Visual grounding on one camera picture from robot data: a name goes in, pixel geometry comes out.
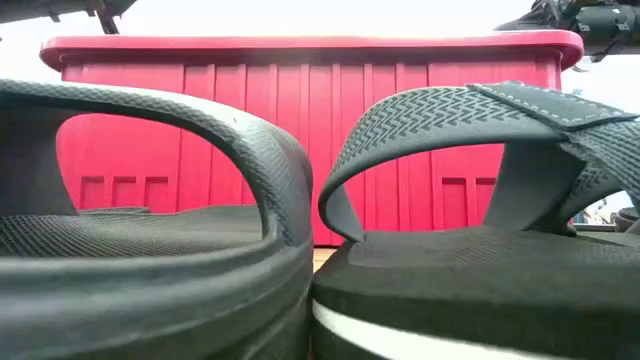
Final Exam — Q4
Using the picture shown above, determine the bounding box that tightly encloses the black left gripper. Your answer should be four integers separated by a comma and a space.
0, 0, 139, 35

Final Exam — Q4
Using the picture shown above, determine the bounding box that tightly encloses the black velcro strap slide sandal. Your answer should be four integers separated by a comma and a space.
310, 80, 640, 360

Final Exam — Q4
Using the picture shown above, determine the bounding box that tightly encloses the red plastic bin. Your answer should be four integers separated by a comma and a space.
39, 29, 585, 247

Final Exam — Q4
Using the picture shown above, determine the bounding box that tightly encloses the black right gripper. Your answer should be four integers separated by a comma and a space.
494, 0, 640, 57

